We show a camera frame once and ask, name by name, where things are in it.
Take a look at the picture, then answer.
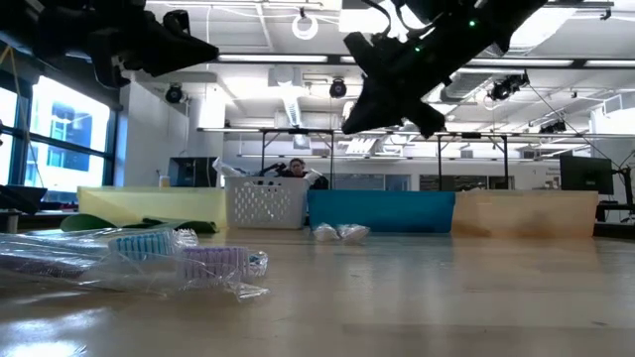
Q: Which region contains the white cable coil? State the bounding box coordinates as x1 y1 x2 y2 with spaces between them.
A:
291 12 319 42

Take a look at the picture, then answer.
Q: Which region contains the blue plastic bin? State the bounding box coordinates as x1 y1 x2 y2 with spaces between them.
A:
307 189 456 234

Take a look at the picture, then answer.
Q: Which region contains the bright window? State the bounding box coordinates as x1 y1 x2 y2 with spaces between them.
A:
0 73 118 194

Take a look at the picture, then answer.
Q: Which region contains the orange plastic bin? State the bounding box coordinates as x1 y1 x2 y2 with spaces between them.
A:
450 190 600 239

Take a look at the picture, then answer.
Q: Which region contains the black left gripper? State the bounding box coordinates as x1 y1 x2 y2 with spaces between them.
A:
90 0 220 90

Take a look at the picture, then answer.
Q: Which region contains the yellow plastic bin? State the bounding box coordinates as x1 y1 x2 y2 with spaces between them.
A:
76 186 228 229

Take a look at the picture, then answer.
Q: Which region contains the ceiling light strip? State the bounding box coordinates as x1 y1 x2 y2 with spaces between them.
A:
212 52 329 65
465 57 635 70

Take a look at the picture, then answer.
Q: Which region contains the person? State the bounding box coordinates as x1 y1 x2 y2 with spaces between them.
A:
275 157 329 191

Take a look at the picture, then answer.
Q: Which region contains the white perforated basket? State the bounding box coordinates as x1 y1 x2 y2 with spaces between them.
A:
223 177 310 230

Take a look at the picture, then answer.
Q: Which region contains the black overhead rig frame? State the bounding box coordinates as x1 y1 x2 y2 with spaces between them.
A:
257 127 542 192

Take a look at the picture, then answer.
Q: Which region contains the black monitor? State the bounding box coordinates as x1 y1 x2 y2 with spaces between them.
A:
559 155 615 196
167 157 220 188

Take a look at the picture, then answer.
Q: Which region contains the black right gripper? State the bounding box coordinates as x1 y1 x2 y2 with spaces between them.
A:
340 27 473 140

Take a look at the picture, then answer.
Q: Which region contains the purple white toothbrush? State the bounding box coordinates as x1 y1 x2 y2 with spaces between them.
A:
0 245 272 301

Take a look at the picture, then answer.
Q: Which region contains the green packaged toothbrush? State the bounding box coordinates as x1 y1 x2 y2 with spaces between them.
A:
336 223 371 245

